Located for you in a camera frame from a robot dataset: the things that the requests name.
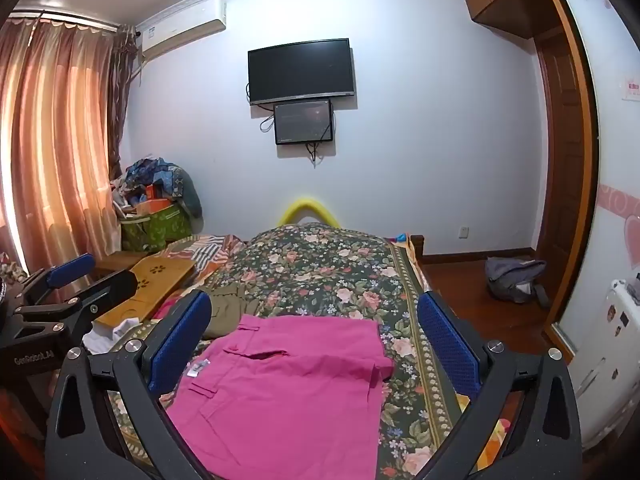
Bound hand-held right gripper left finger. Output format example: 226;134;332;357
45;290;213;480

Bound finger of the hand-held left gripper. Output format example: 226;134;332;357
12;270;138;335
17;254;96;306

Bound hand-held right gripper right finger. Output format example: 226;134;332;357
416;290;583;480

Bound pink pants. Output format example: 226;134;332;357
165;314;396;480

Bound olive green pants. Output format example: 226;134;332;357
202;282;261;339

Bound wooden lap board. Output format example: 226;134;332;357
92;256;197;331

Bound white cloth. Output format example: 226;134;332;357
82;317;141;353

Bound green patterned bag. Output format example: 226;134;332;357
120;202;193;256

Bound orange box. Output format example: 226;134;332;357
135;199;176;216

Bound grey backpack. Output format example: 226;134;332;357
484;256;551;308

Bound striped cloth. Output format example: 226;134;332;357
167;232;248;281

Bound orange patterned sheet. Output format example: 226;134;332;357
457;392;523;473

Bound wooden bed footboard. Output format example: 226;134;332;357
407;232;426;267

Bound orange curtain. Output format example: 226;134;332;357
0;12;138;281

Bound blue patterned cloth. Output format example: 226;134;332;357
125;157;188;201

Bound floral bedspread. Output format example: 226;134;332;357
107;222;506;480

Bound white appliance with stickers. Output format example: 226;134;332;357
565;280;640;448

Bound yellow foam tube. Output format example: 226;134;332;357
276;196;343;228

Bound brown wooden door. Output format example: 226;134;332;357
532;0;601;358

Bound white sliding wardrobe door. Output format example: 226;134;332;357
550;0;640;461

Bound white air conditioner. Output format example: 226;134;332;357
136;0;228;58

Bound small black wall monitor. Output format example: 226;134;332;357
273;99;335;146

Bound black wall television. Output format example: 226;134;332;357
247;37;357;107

